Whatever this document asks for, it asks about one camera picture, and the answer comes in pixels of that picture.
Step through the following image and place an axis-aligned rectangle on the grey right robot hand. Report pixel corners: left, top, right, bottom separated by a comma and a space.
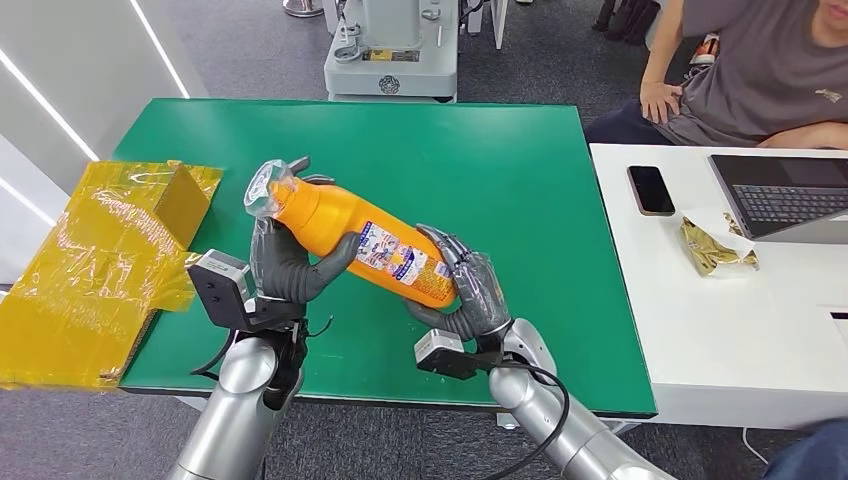
405, 223, 515, 342

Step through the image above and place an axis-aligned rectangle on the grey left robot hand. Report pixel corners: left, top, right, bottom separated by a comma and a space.
250, 156, 363, 305

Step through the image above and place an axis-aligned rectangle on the person's left hand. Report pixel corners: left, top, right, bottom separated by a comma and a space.
757, 125, 808, 150

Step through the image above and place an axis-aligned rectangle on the person's right hand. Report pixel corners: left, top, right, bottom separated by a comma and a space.
639, 80, 684, 126

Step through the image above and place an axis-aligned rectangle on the orange plastic bottle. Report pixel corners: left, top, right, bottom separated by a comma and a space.
243, 158, 460, 311

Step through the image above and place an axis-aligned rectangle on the grey open laptop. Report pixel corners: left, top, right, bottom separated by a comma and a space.
707, 154, 848, 245

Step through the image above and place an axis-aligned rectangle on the person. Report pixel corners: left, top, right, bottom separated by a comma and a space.
584, 0, 848, 150

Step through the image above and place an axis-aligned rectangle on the orange shoe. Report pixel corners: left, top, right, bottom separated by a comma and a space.
688, 33, 720, 68

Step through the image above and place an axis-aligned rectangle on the black smartphone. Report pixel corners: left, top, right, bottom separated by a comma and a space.
626, 165, 677, 218

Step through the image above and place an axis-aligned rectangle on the gold foil snack wrapper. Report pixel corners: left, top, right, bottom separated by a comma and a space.
678, 208, 761, 278

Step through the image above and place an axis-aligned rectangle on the white panel leg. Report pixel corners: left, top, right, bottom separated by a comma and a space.
488, 0, 509, 51

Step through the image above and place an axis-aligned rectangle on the yellow tape-wrapped cardboard box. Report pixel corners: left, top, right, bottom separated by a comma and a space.
0, 160, 225, 392

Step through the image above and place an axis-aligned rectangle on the white desk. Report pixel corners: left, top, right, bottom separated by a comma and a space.
589, 143, 848, 432

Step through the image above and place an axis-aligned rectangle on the grey machine stand with column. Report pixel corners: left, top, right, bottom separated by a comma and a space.
323, 0, 460, 104

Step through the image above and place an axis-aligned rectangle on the chrome chair base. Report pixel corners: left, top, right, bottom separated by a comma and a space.
282, 0, 325, 20

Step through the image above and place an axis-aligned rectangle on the person's leg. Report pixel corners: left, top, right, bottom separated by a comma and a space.
761, 420, 848, 480

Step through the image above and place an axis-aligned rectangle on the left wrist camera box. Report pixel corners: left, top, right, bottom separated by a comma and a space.
187, 248, 256, 333

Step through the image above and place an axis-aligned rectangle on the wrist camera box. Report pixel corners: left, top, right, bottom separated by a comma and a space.
413, 329, 478, 381
187, 248, 256, 333

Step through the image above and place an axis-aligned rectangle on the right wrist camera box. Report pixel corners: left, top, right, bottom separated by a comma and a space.
413, 329, 478, 381

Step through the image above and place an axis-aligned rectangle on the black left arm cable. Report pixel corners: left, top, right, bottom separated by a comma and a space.
190, 329, 238, 384

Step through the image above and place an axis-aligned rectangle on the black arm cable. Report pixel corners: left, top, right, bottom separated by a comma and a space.
483, 360, 571, 480
190, 329, 238, 384

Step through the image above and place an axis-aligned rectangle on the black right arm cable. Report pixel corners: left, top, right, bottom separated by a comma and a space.
483, 360, 571, 480

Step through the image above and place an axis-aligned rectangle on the white wall light strip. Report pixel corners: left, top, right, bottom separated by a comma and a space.
0, 49, 101, 164
0, 177, 58, 228
129, 0, 191, 101

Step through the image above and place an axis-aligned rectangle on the white floor cable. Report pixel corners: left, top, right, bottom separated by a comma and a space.
739, 427, 771, 466

